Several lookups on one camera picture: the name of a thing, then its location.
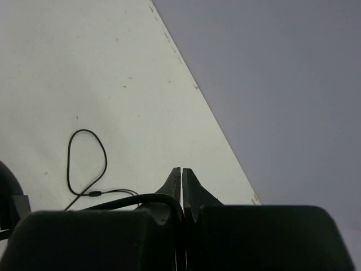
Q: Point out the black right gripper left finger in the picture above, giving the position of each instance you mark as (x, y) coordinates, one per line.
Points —
(143, 232)

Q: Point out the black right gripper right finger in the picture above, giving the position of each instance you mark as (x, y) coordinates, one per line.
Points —
(249, 237)

